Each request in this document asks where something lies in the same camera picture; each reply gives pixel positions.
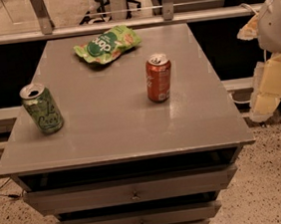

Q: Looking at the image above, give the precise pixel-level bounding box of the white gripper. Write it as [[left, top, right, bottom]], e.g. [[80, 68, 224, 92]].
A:
[[236, 0, 281, 122]]

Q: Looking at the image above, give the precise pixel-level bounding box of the green soda can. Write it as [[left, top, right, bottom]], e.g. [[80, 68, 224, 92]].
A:
[[19, 83, 64, 134]]

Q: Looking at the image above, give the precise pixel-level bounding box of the orange soda can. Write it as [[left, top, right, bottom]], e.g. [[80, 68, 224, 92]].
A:
[[145, 53, 171, 103]]

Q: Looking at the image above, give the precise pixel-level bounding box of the green snack bag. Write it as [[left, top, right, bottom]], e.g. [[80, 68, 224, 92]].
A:
[[74, 25, 141, 65]]

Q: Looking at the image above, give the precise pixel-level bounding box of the black office chair base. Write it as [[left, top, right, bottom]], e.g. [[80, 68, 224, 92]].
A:
[[80, 0, 141, 25]]

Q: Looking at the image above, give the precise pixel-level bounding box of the grey drawer cabinet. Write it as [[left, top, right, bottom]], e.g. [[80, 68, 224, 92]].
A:
[[0, 24, 254, 224]]

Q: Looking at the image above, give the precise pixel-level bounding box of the white cable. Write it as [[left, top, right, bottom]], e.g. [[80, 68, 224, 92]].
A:
[[219, 0, 279, 107]]

